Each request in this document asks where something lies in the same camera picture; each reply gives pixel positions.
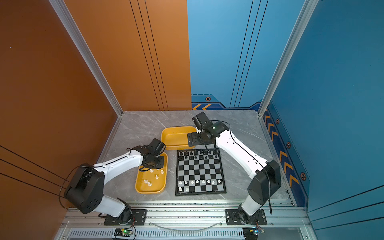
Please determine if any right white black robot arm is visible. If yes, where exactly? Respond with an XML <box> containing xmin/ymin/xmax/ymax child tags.
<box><xmin>187</xmin><ymin>112</ymin><xmax>282</xmax><ymax>225</ymax></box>

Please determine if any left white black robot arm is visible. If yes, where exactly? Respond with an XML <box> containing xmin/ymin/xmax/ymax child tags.
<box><xmin>64</xmin><ymin>139</ymin><xmax>166</xmax><ymax>225</ymax></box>

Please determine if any yellow tray with white pieces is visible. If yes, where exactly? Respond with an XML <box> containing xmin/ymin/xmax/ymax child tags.
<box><xmin>135</xmin><ymin>153</ymin><xmax>168</xmax><ymax>194</ymax></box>

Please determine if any yellow tray with black pieces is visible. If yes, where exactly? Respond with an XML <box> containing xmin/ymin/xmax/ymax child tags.
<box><xmin>161</xmin><ymin>126</ymin><xmax>197</xmax><ymax>151</ymax></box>

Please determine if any black white chess board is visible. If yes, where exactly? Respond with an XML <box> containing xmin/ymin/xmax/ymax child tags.
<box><xmin>175</xmin><ymin>148</ymin><xmax>227</xmax><ymax>196</ymax></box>

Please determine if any left green circuit board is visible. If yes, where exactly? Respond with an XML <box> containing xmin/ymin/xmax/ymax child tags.
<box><xmin>113</xmin><ymin>228</ymin><xmax>136</xmax><ymax>240</ymax></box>

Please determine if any green circuit board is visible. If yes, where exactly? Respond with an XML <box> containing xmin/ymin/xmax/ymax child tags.
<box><xmin>113</xmin><ymin>228</ymin><xmax>136</xmax><ymax>240</ymax></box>
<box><xmin>243</xmin><ymin>228</ymin><xmax>265</xmax><ymax>240</ymax></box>

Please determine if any right green circuit board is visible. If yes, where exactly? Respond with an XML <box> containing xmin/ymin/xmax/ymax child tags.
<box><xmin>243</xmin><ymin>228</ymin><xmax>265</xmax><ymax>240</ymax></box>

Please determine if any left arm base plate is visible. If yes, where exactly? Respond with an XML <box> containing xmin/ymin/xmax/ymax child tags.
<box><xmin>104</xmin><ymin>209</ymin><xmax>148</xmax><ymax>226</ymax></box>

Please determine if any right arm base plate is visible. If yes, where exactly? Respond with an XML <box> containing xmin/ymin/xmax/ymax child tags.
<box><xmin>225</xmin><ymin>209</ymin><xmax>268</xmax><ymax>226</ymax></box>

